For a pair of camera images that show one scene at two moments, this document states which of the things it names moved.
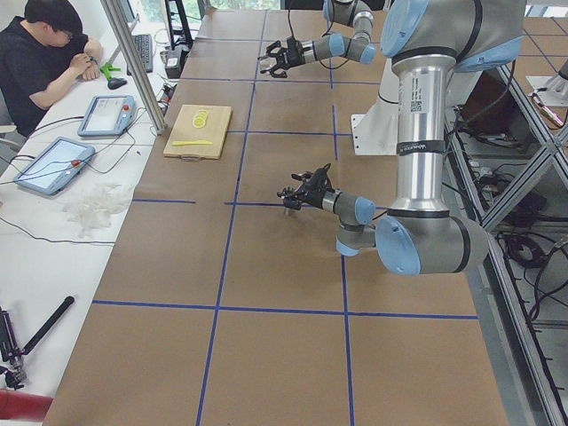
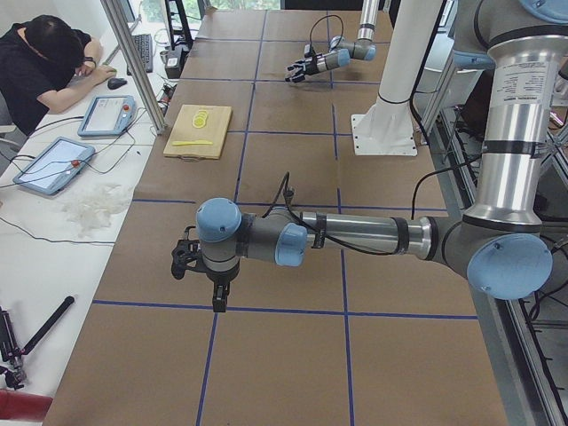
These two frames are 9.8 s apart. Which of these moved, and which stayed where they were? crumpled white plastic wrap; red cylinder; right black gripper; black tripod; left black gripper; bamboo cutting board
Moved: left black gripper; right black gripper
Stayed: red cylinder; bamboo cutting board; crumpled white plastic wrap; black tripod
